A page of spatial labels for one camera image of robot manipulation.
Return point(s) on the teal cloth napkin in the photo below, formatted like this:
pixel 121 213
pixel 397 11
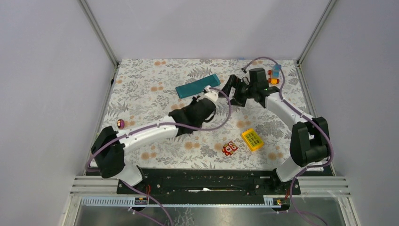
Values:
pixel 196 87

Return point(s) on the red owl toy block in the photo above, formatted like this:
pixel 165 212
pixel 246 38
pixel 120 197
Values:
pixel 229 148

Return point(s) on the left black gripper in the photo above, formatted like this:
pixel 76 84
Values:
pixel 195 100

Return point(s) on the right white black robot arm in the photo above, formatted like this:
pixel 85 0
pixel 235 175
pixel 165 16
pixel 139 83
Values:
pixel 310 142

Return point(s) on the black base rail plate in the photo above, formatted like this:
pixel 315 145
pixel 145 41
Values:
pixel 212 186

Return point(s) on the floral patterned table mat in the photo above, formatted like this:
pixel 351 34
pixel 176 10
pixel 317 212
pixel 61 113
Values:
pixel 144 91

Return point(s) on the blue orange toy car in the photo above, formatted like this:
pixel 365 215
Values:
pixel 274 74

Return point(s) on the yellow green toy brick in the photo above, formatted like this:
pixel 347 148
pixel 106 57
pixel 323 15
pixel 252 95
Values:
pixel 252 139

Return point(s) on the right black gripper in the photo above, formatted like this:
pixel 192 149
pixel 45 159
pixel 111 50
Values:
pixel 232 82

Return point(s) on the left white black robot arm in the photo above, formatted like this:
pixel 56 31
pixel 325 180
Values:
pixel 110 147

